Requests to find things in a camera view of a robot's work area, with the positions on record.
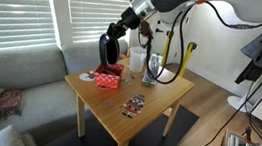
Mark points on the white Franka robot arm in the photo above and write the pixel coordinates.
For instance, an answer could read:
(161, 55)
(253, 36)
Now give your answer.
(233, 3)

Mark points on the small wrapped candy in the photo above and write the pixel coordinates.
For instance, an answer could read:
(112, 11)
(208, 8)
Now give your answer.
(125, 81)
(132, 75)

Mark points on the black pouch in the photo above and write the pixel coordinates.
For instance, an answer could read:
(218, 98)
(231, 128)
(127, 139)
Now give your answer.
(108, 50)

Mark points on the white pedestal stand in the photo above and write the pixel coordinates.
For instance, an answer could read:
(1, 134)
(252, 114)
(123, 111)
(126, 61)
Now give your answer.
(238, 103)

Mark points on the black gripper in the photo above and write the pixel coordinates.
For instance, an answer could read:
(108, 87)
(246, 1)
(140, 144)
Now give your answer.
(131, 18)

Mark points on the translucent plastic cup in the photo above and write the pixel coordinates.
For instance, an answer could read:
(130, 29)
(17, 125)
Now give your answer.
(137, 59)

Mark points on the light wooden table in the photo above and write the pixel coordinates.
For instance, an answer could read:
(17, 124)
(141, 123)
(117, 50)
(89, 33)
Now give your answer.
(109, 110)

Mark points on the small clear bottle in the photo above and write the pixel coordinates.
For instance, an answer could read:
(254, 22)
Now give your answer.
(155, 61)

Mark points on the red patterned box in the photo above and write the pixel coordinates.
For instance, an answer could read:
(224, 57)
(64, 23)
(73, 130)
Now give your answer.
(108, 77)

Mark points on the grey fabric sofa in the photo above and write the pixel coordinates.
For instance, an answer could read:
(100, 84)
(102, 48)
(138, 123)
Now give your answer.
(30, 70)

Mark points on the santa sticker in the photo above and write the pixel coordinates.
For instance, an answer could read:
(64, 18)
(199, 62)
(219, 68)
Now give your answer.
(87, 76)

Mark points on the dark blue rug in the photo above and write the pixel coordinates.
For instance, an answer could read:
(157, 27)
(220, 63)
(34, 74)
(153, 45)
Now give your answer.
(149, 142)

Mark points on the white leather sofa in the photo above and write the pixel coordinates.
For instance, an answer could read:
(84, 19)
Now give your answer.
(5, 138)

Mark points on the red patterned cloth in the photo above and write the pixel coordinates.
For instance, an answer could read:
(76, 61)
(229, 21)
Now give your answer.
(6, 103)

